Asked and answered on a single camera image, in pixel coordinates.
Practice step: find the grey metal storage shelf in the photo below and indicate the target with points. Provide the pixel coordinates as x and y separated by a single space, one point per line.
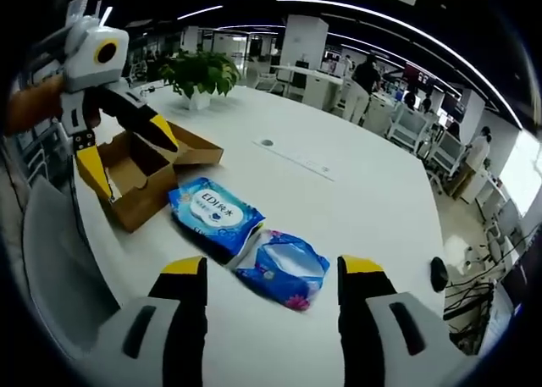
38 150

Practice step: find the green potted plant white pot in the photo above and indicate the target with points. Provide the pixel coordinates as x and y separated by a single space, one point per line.
199 71

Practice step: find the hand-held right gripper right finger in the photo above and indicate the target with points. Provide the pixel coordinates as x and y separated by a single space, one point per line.
372 319

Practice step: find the blue wet wipes pack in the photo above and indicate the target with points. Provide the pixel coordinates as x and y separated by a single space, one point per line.
211 217

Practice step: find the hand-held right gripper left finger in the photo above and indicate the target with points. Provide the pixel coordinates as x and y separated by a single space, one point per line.
169 319

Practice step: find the white table socket panel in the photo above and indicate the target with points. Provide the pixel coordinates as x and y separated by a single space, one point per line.
296 160

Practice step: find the long ceiling light strip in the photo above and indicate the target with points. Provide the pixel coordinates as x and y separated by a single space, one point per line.
402 27

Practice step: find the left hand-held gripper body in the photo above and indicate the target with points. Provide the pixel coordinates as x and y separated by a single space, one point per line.
89 61

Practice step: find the black computer mouse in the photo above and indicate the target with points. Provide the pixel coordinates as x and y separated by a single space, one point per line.
439 274

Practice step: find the person's left hand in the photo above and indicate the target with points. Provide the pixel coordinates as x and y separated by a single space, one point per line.
48 103

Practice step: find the brown cardboard shoe box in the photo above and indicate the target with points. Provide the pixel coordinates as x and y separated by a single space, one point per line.
139 200

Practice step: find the blue flowered tissue pack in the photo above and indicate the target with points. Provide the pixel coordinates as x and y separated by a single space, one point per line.
283 272

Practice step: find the short ceiling light strip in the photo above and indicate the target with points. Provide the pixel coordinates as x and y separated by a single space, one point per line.
200 12

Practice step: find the white office chair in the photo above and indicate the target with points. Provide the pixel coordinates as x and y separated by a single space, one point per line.
406 126
442 154

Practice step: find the white office desk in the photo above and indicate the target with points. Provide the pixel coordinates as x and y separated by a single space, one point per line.
313 82

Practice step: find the small white table device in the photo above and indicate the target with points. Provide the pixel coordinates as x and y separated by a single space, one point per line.
147 90

